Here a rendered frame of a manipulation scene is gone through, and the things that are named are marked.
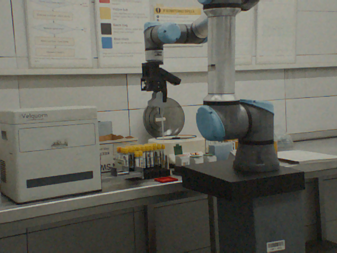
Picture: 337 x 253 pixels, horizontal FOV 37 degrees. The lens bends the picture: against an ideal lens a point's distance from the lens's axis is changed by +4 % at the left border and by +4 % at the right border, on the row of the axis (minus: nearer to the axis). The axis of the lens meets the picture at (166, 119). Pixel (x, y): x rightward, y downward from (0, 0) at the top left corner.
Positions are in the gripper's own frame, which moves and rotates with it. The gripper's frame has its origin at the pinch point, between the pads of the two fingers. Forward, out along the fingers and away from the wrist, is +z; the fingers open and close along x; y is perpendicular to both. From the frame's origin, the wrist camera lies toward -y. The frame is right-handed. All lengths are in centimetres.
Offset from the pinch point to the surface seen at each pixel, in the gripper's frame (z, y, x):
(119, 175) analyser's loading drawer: 21.8, 24.8, 11.2
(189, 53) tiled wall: -28, -47, -50
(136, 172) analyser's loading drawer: 22.0, 16.9, 8.8
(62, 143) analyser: 8.0, 45.4, 12.6
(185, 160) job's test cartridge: 20.3, -6.1, 7.1
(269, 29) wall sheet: -41, -101, -48
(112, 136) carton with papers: 12.5, 3.7, -44.0
